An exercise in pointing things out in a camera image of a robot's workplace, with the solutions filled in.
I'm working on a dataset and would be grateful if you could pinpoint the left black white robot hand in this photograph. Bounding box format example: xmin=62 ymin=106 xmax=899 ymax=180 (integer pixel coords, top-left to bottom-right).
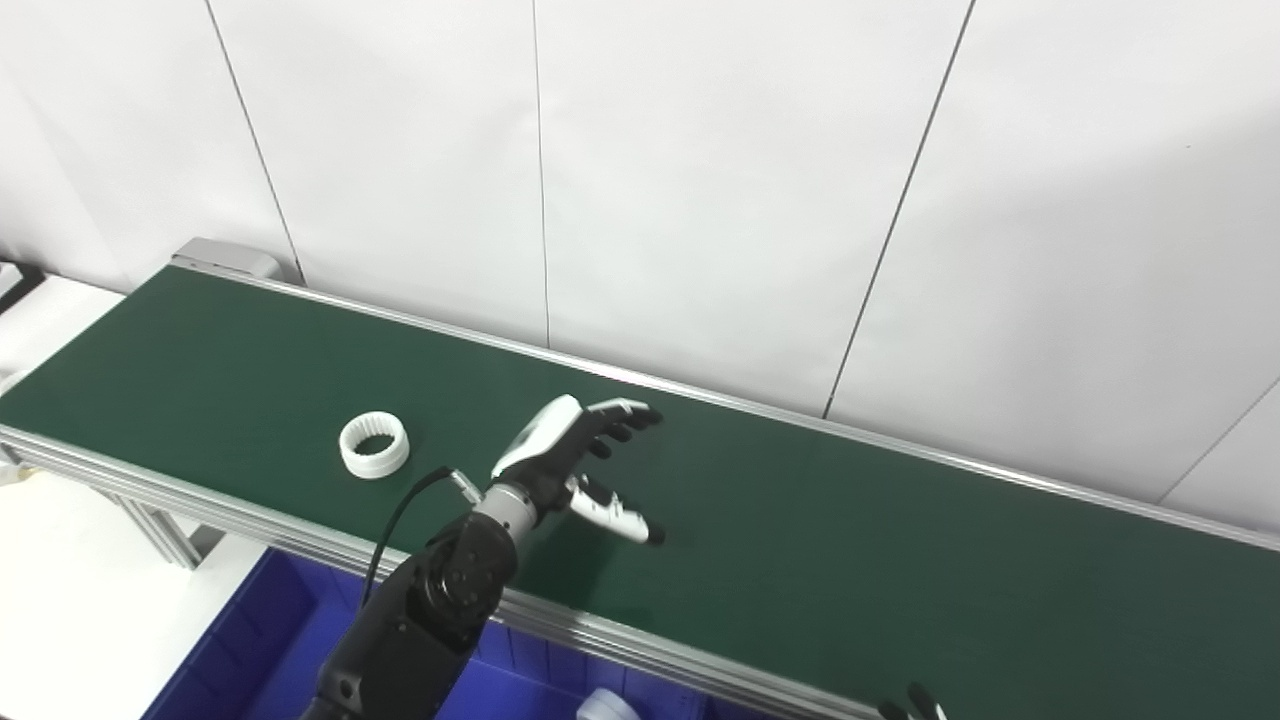
xmin=490 ymin=394 xmax=666 ymax=547

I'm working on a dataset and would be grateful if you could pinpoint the white toothed ring part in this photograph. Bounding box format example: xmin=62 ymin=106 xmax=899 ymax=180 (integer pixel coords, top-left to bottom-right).
xmin=577 ymin=688 xmax=641 ymax=720
xmin=338 ymin=410 xmax=411 ymax=481

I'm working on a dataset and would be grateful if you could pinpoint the green conveyor belt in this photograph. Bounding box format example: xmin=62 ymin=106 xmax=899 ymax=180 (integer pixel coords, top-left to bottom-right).
xmin=0 ymin=237 xmax=1280 ymax=720
xmin=0 ymin=265 xmax=1280 ymax=720

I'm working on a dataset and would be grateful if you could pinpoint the blue bin with white parts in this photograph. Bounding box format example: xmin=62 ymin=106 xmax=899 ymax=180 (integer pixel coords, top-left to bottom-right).
xmin=140 ymin=545 xmax=791 ymax=720

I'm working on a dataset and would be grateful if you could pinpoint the aluminium conveyor leg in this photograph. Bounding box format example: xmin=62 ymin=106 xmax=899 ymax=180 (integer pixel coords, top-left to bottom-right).
xmin=108 ymin=493 xmax=226 ymax=571

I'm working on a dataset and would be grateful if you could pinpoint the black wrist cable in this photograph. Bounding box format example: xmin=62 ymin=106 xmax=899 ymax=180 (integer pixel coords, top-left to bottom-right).
xmin=360 ymin=466 xmax=486 ymax=611

